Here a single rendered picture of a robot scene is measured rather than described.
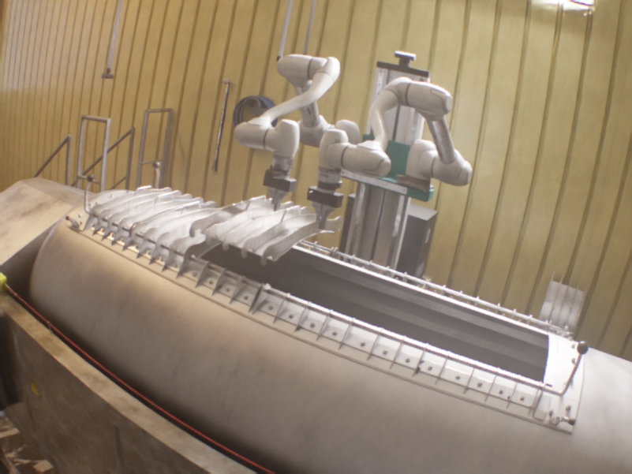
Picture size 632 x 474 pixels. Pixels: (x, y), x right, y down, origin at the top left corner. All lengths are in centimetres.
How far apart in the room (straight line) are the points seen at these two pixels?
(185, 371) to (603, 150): 318
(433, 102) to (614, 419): 152
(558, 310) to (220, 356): 279
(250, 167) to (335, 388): 329
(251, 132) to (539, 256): 250
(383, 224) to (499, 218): 110
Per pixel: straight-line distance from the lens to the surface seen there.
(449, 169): 260
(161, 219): 223
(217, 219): 197
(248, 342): 168
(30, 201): 320
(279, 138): 205
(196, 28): 509
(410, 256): 321
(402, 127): 300
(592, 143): 373
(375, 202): 310
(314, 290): 259
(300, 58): 249
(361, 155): 181
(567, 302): 386
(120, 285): 205
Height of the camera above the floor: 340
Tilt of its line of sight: 20 degrees down
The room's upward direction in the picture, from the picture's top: 9 degrees clockwise
